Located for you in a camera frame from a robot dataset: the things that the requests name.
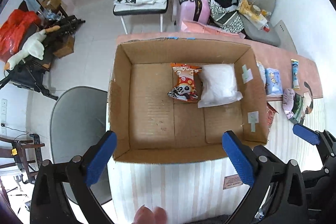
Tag green patterned packet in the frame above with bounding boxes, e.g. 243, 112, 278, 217
289, 93, 305, 124

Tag mauve cloth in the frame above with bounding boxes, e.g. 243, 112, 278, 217
282, 89, 295, 119

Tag red snack packet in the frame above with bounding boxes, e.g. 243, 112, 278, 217
266, 102, 278, 131

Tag light blue tissue pack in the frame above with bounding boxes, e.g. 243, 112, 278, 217
265, 68, 283, 96

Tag blue Nestle milk powder pouch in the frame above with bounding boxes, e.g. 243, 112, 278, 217
291, 59, 300, 90

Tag white soft plastic bag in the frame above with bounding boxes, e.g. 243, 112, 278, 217
198, 64, 243, 108

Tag orange panda snack bag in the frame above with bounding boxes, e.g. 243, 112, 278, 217
167, 63, 202, 102

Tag person's fingertips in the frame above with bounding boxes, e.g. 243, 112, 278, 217
133, 205, 168, 224

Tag pink striped cat mat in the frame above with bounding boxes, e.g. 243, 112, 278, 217
106, 33, 315, 223

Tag grey round chair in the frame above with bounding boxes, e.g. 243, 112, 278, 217
49, 85, 116, 205

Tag small brown cardboard box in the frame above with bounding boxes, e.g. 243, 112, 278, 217
53, 35, 75, 59

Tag yellow white snack bag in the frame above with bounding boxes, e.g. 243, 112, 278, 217
237, 0, 272, 32

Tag white goose plush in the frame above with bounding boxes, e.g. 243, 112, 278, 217
4, 26, 60, 71

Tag grey floor chair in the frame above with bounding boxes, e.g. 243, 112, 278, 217
237, 0, 280, 47

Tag pink folded cloth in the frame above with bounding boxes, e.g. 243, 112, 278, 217
181, 20, 245, 39

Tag white black chair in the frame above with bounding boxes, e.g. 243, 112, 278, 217
113, 0, 169, 34

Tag red plastic bag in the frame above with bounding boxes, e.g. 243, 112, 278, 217
0, 9, 41, 63

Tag black white patterned bag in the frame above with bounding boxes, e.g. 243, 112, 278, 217
208, 0, 244, 34

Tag pink suitcase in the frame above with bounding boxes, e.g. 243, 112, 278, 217
177, 0, 210, 28

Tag black stroller frame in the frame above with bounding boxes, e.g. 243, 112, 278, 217
1, 15, 85, 100

